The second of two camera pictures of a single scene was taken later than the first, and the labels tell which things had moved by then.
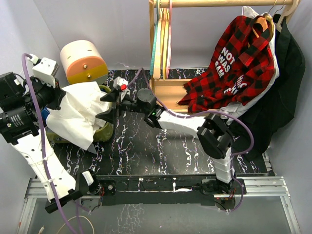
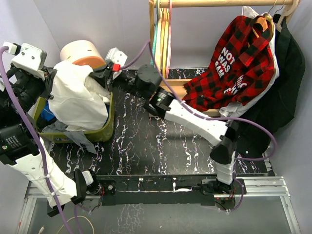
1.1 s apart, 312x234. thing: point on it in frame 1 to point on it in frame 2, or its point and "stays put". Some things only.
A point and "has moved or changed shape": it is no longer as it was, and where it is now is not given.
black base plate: [185, 190] stays put
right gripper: [113, 97] to [102, 76]
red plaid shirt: [242, 70] stays put
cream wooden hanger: [288, 13] stays put
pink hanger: [169, 43] stays put
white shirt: [76, 122] has moved or changed shape
